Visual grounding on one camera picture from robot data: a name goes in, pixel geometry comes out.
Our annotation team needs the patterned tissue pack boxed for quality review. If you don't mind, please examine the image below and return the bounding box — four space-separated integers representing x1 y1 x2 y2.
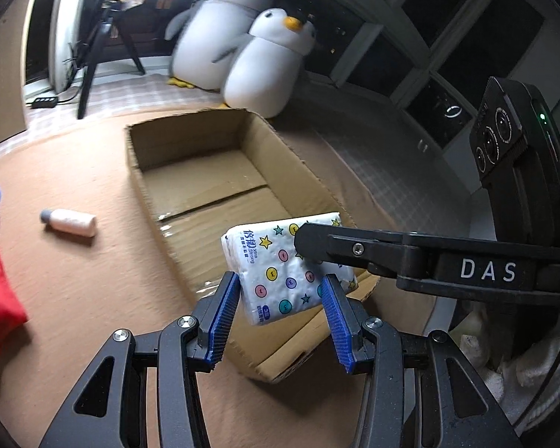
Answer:
220 211 358 326

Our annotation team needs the small white bottle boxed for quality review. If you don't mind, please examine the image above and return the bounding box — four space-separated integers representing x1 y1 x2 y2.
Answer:
40 208 97 238

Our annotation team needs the black power strip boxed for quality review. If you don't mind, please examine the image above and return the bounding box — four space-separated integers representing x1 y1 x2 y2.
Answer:
30 96 59 109

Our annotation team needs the wooden wardrobe panel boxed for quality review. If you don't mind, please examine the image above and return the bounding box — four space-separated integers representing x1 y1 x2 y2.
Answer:
0 0 34 143

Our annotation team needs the small penguin plush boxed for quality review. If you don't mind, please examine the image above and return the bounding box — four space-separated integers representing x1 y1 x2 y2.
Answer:
211 8 317 118

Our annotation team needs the large penguin plush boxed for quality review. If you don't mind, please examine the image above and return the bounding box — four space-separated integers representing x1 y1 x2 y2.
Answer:
165 0 273 91

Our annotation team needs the black camera box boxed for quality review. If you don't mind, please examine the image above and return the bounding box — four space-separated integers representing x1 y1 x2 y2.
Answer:
469 76 560 248

